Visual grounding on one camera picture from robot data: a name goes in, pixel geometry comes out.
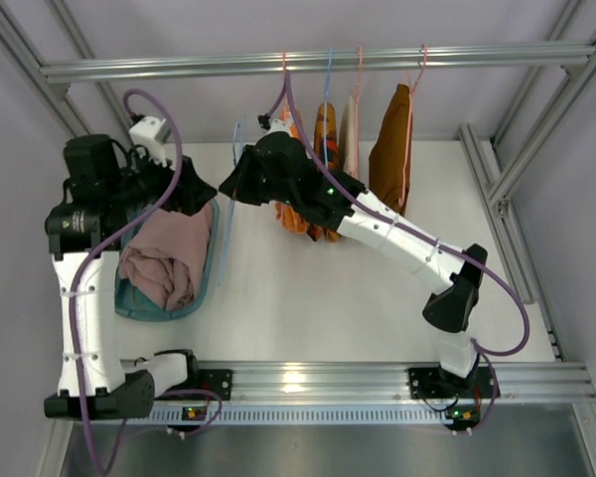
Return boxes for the blue wire hanger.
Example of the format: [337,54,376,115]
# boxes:
[218,114,247,286]
[323,47,333,170]

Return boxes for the orange white tie-dye trousers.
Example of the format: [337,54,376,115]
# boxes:
[275,104,309,235]

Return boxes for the pink trousers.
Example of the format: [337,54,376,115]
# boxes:
[119,204,214,312]

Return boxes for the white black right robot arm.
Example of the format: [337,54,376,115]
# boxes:
[220,132,488,389]

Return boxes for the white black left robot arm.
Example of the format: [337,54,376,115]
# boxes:
[44,134,217,420]

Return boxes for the orange brown patterned trousers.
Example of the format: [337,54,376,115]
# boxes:
[308,102,342,242]

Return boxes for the beige trousers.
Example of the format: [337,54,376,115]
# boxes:
[339,94,360,179]

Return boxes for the teal plastic basket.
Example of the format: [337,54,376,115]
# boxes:
[114,200,220,323]

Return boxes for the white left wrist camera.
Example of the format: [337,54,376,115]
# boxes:
[129,116,172,159]

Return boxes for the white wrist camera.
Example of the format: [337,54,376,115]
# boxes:
[257,114,300,139]
[129,116,172,159]

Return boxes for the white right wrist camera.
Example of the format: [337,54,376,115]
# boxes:
[257,114,300,139]

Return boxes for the aluminium left frame strut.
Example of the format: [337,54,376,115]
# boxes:
[0,0,145,150]

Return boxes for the aluminium hanging rail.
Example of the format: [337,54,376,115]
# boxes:
[43,41,596,83]

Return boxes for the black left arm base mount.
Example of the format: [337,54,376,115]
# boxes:
[176,369,233,400]

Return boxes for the grey slotted cable duct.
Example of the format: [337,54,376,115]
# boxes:
[74,402,458,427]

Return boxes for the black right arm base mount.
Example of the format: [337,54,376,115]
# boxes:
[407,366,501,400]

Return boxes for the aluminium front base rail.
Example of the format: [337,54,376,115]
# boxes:
[54,361,596,404]

